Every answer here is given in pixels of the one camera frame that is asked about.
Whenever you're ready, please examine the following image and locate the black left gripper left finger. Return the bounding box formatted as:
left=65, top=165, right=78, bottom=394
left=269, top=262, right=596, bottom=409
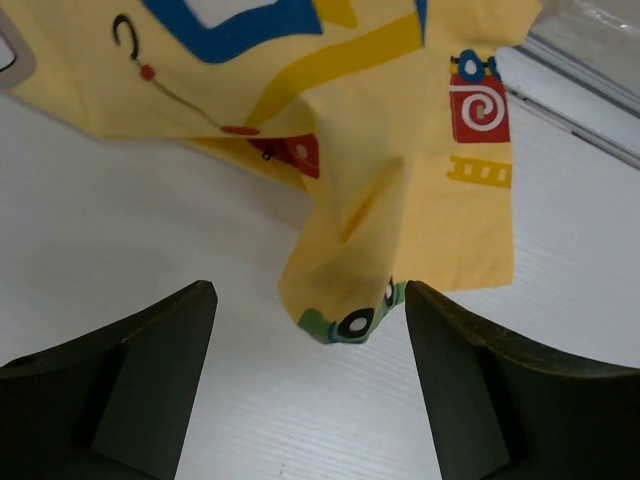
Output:
left=1, top=281, right=217, bottom=479

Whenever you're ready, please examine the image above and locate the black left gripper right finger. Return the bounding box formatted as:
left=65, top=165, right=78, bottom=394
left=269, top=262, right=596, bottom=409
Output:
left=405, top=281, right=639, bottom=479

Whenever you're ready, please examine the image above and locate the yellow vehicle-print cloth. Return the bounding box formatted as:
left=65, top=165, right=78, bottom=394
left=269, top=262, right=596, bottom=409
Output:
left=1, top=0, right=543, bottom=344

